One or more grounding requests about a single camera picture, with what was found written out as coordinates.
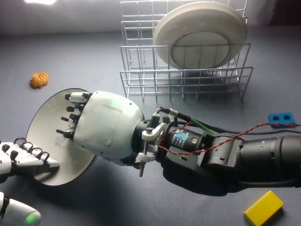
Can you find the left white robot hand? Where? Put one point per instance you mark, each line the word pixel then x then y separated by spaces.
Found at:
pixel 21 160

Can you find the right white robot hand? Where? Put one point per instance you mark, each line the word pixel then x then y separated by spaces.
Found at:
pixel 105 124

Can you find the white plate with dark rim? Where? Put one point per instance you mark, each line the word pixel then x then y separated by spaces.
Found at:
pixel 51 113
pixel 200 30

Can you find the orange swirl cookie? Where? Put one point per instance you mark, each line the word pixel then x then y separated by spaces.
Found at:
pixel 39 80

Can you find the blue block with two holes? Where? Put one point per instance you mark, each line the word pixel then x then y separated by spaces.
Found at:
pixel 281 118

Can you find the yellow rectangular block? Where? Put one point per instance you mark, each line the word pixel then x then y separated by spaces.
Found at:
pixel 263 208

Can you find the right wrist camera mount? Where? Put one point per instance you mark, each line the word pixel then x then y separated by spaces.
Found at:
pixel 152 133

